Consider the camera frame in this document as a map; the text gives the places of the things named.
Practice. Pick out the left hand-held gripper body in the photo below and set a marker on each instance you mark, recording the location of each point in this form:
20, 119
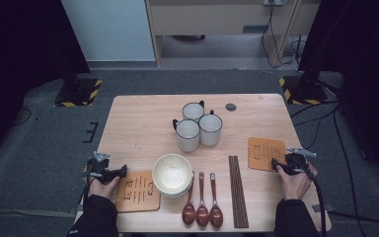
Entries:
99, 168

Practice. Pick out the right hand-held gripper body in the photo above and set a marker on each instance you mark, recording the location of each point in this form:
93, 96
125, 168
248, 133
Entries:
296, 163

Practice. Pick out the wooden coaster with cutouts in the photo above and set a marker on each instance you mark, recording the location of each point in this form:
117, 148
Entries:
138, 207
253, 164

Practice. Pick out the row of brown chopsticks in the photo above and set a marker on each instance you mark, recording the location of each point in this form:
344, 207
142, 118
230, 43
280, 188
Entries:
238, 194

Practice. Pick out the red-brown wooden spoon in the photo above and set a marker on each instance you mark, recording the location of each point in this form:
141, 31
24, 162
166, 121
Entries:
215, 217
188, 214
202, 215

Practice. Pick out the person's left hand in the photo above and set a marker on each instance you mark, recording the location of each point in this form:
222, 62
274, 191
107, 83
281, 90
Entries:
100, 191

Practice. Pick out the person's right hand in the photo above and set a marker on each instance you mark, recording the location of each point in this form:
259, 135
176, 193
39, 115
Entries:
297, 186

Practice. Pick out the grey tape piece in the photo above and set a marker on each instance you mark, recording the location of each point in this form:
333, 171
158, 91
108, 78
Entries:
329, 207

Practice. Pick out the black stand with striped base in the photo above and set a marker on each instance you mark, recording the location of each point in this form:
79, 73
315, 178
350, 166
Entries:
79, 94
304, 92

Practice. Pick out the white ribbed cup black rim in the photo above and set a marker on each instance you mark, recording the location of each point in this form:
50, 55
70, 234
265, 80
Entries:
193, 111
187, 138
210, 131

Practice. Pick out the dark curtain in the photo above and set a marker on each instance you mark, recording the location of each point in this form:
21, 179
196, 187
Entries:
368, 65
19, 65

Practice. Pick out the white panel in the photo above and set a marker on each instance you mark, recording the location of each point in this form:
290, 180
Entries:
108, 29

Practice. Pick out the swivel chair base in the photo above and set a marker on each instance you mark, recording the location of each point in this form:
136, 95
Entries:
188, 38

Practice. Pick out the light wooden desk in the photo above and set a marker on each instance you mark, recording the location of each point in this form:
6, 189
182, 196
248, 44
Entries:
210, 19

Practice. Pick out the white power strip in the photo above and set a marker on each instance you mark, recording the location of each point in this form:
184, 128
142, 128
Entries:
275, 2

